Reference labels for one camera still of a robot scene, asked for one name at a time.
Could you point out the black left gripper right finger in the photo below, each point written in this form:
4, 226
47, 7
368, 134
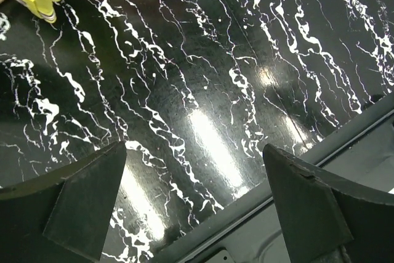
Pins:
325, 217

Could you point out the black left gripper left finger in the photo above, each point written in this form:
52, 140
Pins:
63, 215

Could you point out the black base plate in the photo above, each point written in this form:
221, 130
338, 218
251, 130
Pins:
249, 230

